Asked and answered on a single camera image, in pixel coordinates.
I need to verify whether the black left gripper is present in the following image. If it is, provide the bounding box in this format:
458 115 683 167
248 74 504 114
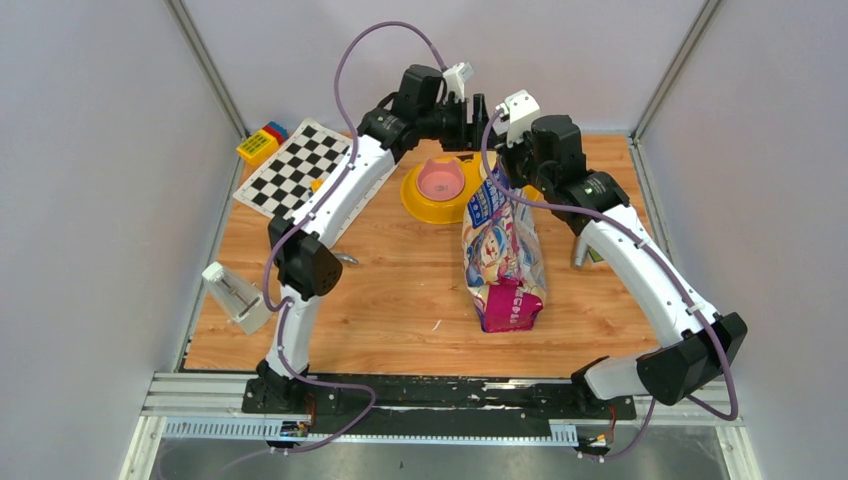
417 94 498 153

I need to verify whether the colourful pet food bag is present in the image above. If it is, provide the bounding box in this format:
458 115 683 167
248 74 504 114
461 167 547 333

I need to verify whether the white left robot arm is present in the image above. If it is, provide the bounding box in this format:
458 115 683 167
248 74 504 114
257 62 488 413

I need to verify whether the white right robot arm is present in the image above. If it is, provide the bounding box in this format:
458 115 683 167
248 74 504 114
481 115 747 420

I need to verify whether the pink cat-shaped bowl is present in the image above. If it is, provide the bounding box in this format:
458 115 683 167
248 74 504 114
415 157 466 202

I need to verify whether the yellow double bowl tray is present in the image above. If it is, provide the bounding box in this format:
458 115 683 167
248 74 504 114
400 153 505 228

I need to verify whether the silver microphone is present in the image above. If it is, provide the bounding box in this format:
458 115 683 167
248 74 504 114
572 236 590 269

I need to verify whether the green blue toy block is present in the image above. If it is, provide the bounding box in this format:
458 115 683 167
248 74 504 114
588 247 604 263

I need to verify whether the black white checkerboard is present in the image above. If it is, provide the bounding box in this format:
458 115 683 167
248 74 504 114
233 118 397 247

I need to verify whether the silver metal hook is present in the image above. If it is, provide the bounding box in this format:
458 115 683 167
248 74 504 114
335 253 359 265

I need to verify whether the yellow red blue toy block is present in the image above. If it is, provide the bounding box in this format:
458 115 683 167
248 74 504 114
236 122 289 167

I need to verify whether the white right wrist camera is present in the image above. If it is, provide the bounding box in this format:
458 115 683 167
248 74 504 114
497 90 541 148

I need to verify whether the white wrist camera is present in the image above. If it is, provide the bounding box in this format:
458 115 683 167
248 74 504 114
442 62 474 103
497 90 541 148

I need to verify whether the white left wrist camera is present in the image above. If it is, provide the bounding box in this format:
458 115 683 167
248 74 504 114
442 62 474 103

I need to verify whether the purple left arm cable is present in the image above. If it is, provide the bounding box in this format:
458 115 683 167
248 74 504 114
260 21 449 453

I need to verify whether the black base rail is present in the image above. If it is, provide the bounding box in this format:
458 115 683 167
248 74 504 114
241 371 636 440

